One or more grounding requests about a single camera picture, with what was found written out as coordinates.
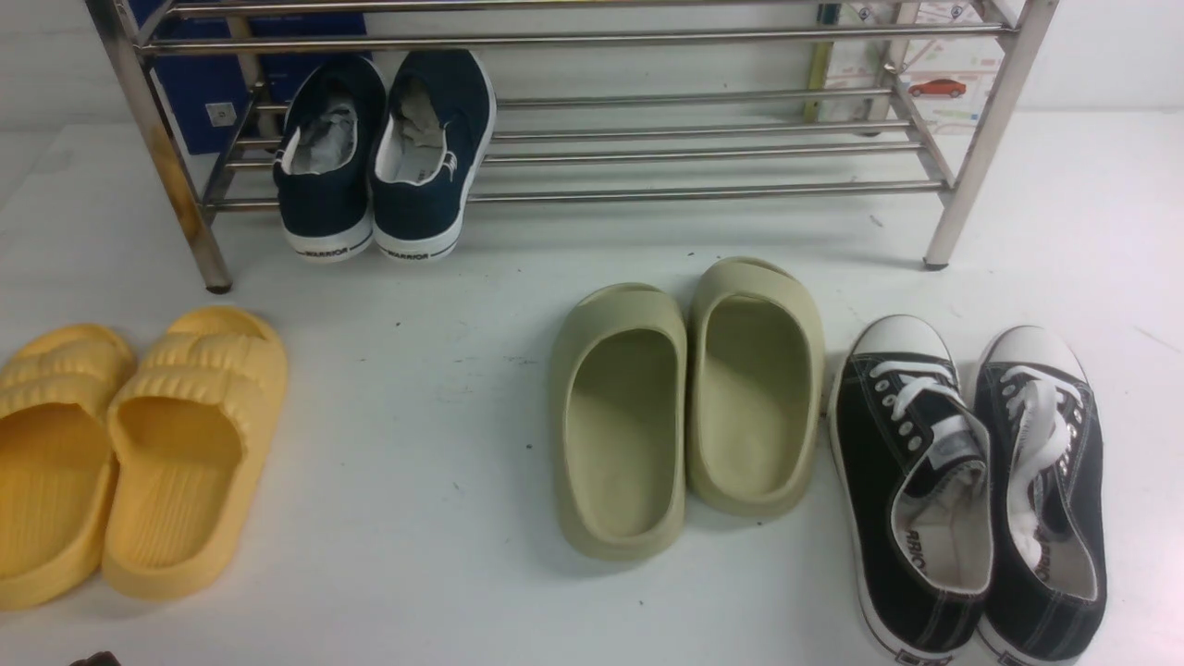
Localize black canvas sneaker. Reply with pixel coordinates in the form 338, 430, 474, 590
828, 314, 995, 665
971, 325, 1108, 665

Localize stainless steel shoe rack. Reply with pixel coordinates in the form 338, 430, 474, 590
86, 1, 1058, 294

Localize blue box behind rack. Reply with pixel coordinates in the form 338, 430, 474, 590
155, 13, 367, 154

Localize left olive foam slipper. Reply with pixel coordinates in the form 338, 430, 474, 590
547, 282, 688, 561

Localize olive foam slipper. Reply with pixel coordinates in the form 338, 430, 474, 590
686, 256, 826, 519
547, 282, 688, 561

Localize right olive foam slipper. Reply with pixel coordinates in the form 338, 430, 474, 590
686, 256, 826, 519

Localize right navy canvas shoe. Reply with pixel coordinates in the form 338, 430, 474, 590
369, 49, 498, 262

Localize navy canvas shoe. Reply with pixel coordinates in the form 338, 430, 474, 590
272, 55, 388, 263
369, 49, 498, 262

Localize left navy canvas shoe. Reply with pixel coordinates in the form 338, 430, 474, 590
272, 55, 388, 263

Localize right yellow rubber slipper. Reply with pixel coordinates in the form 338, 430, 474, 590
102, 306, 289, 601

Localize yellow rubber slipper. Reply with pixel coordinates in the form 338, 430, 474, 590
102, 306, 289, 601
1, 324, 137, 611

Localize poster with red car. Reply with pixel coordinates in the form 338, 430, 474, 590
807, 1, 1003, 134

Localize left yellow rubber slipper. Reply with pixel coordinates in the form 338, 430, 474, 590
1, 324, 137, 611

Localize dark object bottom edge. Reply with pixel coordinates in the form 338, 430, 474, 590
70, 652, 121, 666

